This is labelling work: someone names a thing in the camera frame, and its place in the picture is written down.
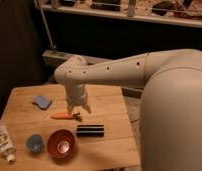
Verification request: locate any black striped block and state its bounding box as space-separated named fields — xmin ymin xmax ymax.
xmin=76 ymin=125 xmax=104 ymax=137

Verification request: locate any metal pole stand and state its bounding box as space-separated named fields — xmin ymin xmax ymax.
xmin=36 ymin=0 xmax=59 ymax=55

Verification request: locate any red ceramic bowl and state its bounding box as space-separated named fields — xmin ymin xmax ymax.
xmin=47 ymin=129 xmax=75 ymax=159

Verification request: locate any white plastic bottle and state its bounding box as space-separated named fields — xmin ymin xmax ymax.
xmin=0 ymin=125 xmax=15 ymax=163

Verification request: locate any orange handled tool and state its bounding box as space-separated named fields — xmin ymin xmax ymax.
xmin=51 ymin=112 xmax=82 ymax=122

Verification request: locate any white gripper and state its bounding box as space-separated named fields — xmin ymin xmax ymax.
xmin=65 ymin=84 xmax=91 ymax=114

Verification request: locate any blue sponge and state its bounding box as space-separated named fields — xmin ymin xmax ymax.
xmin=32 ymin=95 xmax=52 ymax=110

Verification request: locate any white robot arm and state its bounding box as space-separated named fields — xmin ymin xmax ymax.
xmin=54 ymin=49 xmax=202 ymax=171

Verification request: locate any wooden shelf with clutter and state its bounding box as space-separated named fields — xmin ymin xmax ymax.
xmin=35 ymin=0 xmax=202 ymax=28

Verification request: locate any small blue cup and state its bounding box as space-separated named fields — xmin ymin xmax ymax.
xmin=26 ymin=134 xmax=44 ymax=153

